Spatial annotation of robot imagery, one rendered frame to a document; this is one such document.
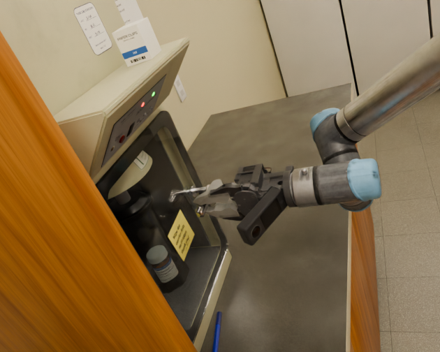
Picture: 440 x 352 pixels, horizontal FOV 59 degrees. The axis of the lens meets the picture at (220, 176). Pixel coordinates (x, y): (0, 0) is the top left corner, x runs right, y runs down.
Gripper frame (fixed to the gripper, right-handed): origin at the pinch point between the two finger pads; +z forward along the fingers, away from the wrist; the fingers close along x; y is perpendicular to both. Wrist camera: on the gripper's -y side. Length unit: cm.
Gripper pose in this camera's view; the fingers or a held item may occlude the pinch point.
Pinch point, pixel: (200, 207)
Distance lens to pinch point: 82.8
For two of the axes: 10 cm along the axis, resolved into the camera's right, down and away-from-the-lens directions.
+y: 2.2, -6.6, 7.2
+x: -3.7, -7.4, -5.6
